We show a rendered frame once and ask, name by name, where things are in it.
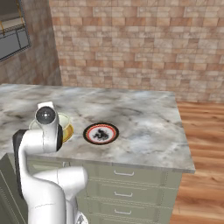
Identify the olive green cupboard door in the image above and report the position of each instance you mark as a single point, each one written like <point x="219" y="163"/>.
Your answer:
<point x="8" y="192"/>

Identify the yellow plate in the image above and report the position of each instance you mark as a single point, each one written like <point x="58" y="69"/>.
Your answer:
<point x="67" y="128"/>

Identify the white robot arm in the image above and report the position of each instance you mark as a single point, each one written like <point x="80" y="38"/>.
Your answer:
<point x="43" y="186"/>

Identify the olive green drawer front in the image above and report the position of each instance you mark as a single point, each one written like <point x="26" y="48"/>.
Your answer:
<point x="145" y="175"/>
<point x="145" y="210"/>
<point x="40" y="166"/>
<point x="145" y="194"/>
<point x="131" y="220"/>

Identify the red black rimmed white plate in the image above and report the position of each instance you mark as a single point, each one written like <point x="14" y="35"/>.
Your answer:
<point x="101" y="134"/>

